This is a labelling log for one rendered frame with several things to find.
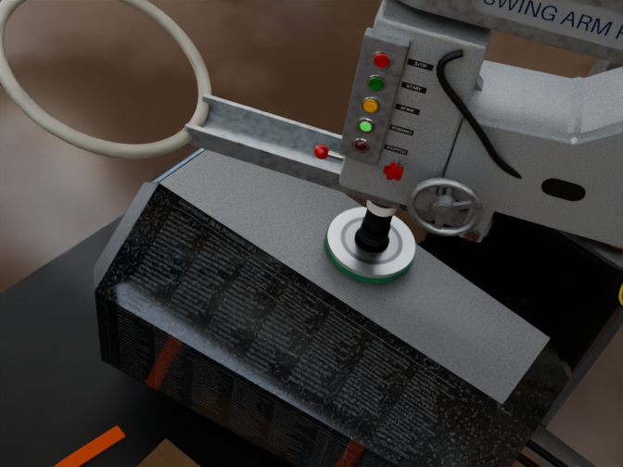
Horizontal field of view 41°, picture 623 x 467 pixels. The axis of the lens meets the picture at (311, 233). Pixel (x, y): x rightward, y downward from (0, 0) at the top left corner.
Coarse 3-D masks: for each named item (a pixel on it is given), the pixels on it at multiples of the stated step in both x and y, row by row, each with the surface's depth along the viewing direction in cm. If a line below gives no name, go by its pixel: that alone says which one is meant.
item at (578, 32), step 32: (416, 0) 137; (448, 0) 135; (480, 0) 134; (512, 0) 132; (544, 0) 131; (576, 0) 129; (608, 0) 128; (512, 32) 136; (544, 32) 135; (576, 32) 133; (608, 32) 132
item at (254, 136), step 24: (216, 120) 187; (240, 120) 187; (264, 120) 185; (288, 120) 184; (192, 144) 181; (216, 144) 179; (240, 144) 177; (264, 144) 184; (288, 144) 186; (312, 144) 186; (336, 144) 185; (288, 168) 178; (312, 168) 177; (336, 168) 183; (360, 192) 178; (432, 216) 177; (456, 216) 175
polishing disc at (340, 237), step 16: (352, 208) 202; (336, 224) 198; (352, 224) 199; (400, 224) 201; (336, 240) 195; (352, 240) 196; (400, 240) 198; (336, 256) 192; (352, 256) 192; (368, 256) 193; (384, 256) 194; (400, 256) 194; (368, 272) 190; (384, 272) 190
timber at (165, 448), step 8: (168, 440) 234; (160, 448) 232; (168, 448) 232; (176, 448) 232; (152, 456) 230; (160, 456) 230; (168, 456) 231; (176, 456) 231; (184, 456) 231; (144, 464) 228; (152, 464) 228; (160, 464) 229; (168, 464) 229; (176, 464) 229; (184, 464) 230; (192, 464) 230
